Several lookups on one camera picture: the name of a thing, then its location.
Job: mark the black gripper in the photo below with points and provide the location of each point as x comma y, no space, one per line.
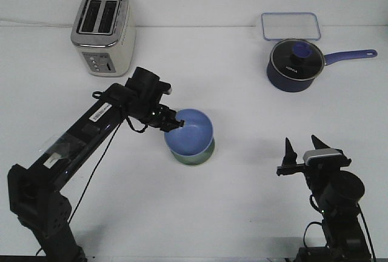
317,177
145,105

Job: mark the blue bowl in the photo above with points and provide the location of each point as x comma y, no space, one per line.
194,137

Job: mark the green bowl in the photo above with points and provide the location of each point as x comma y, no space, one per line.
197,159

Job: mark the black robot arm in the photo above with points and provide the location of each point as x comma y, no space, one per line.
35,193
335,194

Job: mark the glass pot lid blue knob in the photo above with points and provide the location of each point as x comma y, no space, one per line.
297,59

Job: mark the cream and steel toaster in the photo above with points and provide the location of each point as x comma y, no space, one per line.
104,34

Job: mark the clear container blue rim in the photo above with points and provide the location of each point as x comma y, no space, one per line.
278,26

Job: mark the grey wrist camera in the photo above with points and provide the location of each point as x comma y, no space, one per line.
315,157

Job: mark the blue saucepan with handle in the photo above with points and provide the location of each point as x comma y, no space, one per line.
288,85

